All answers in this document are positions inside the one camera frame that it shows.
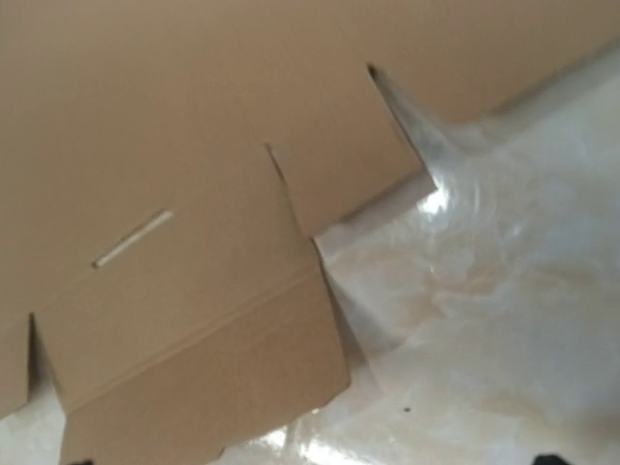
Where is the brown cardboard box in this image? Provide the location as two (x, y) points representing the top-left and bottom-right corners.
(1, 1), (619, 464)

